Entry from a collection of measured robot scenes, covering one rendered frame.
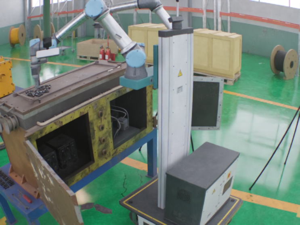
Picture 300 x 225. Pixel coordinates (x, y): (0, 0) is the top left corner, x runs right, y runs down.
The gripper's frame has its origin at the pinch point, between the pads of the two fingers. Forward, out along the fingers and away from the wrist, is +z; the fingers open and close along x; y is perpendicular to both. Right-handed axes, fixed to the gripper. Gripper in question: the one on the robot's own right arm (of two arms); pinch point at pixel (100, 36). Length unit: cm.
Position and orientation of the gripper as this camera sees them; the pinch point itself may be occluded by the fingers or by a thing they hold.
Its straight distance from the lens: 261.8
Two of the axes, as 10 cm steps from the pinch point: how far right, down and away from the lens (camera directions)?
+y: -6.3, 3.1, -7.1
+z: 0.0, 9.2, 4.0
